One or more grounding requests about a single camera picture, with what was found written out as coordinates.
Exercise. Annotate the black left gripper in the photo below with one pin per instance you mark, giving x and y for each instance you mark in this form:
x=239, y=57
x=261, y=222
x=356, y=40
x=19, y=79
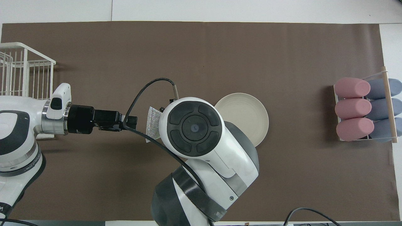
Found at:
x=81, y=119

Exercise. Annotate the blue plastic cup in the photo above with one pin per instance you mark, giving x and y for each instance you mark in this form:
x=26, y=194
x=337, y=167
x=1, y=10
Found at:
x=381, y=129
x=378, y=88
x=380, y=109

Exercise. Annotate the silver glitter sponge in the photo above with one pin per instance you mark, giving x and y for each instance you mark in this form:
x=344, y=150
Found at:
x=154, y=125

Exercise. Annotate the brown table mat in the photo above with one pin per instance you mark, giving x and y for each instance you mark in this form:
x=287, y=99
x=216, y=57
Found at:
x=314, y=172

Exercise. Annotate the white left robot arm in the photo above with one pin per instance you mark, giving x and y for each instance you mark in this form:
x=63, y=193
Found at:
x=15, y=147

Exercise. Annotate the cup rack with wooden rod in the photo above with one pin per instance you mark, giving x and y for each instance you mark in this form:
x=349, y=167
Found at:
x=389, y=103

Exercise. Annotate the cream round plate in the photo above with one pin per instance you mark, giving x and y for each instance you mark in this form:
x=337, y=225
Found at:
x=248, y=116

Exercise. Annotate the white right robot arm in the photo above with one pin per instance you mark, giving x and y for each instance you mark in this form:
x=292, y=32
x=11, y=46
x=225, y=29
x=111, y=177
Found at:
x=220, y=150

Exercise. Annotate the pink plastic cup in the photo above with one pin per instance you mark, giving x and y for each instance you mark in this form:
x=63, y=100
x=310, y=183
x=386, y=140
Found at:
x=350, y=88
x=353, y=129
x=351, y=109

